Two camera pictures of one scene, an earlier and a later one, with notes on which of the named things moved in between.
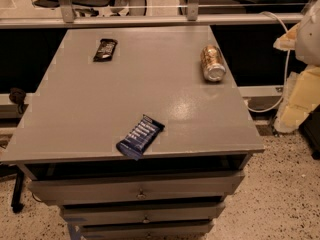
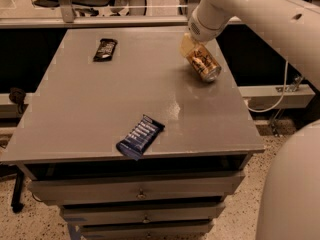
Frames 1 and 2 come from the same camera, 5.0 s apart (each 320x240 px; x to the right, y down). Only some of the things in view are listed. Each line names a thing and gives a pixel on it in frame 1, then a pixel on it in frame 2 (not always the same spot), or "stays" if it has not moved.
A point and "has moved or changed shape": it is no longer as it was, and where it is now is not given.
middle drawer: (123, 213) stays
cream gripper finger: (287, 41) to (187, 45)
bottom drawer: (144, 229) stays
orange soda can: (212, 63) has moved or changed shape
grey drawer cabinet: (139, 132) stays
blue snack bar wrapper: (141, 137) stays
